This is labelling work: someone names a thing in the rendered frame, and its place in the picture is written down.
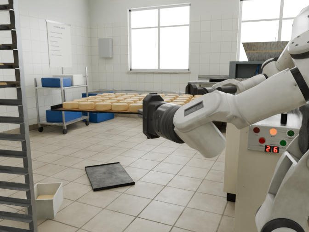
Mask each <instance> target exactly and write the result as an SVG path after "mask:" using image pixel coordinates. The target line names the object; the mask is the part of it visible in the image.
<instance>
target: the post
mask: <svg viewBox="0 0 309 232"><path fill-rule="evenodd" d="M8 4H14V11H9V14H10V24H16V30H15V31H11V39H12V44H17V48H18V50H13V59H14V63H19V68H20V69H15V79H16V81H21V87H18V88H16V89H17V99H22V100H23V105H21V106H18V113H19V117H24V123H22V124H20V133H21V134H25V135H26V140H25V141H21V143H22V151H27V156H28V157H26V158H24V159H23V167H24V168H29V173H28V174H27V175H25V176H24V177H25V183H26V184H30V190H28V191H26V198H27V199H30V200H31V202H32V205H31V206H29V207H28V214H29V215H33V221H31V222H30V223H29V229H30V230H34V232H38V228H37V217H36V206H35V196H34V181H33V170H32V159H31V149H30V138H29V123H28V112H27V101H26V91H25V80H24V69H23V54H22V43H21V32H20V22H19V11H18V0H8Z"/></svg>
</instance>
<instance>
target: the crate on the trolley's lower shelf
mask: <svg viewBox="0 0 309 232"><path fill-rule="evenodd" d="M64 114H65V122H67V121H70V120H73V119H76V118H79V117H82V113H81V112H71V111H65V112H64ZM46 121H50V122H63V113H62V111H51V109H49V110H46Z"/></svg>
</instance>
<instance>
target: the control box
mask: <svg viewBox="0 0 309 232"><path fill-rule="evenodd" d="M255 127H258V128H259V129H260V132H259V133H254V131H253V129H254V128H255ZM271 129H275V130H276V131H277V133H276V134H275V135H272V134H271V133H270V130H271ZM289 130H292V131H294V133H295V134H294V136H292V137H290V136H288V135H287V132H288V131H289ZM299 130H300V128H298V127H287V126H276V125H264V124H252V125H250V126H249V129H248V144H247V149H248V150H253V151H264V152H267V151H266V149H267V146H269V147H270V151H268V152H271V153H274V147H277V152H275V153H279V154H283V153H284V151H285V150H286V148H287V147H288V145H289V144H290V143H291V142H292V141H293V140H294V138H295V137H296V136H298V135H299ZM260 138H264V139H265V142H264V143H263V144H261V143H259V139H260ZM281 140H285V141H286V145H285V146H281V145H280V141H281Z"/></svg>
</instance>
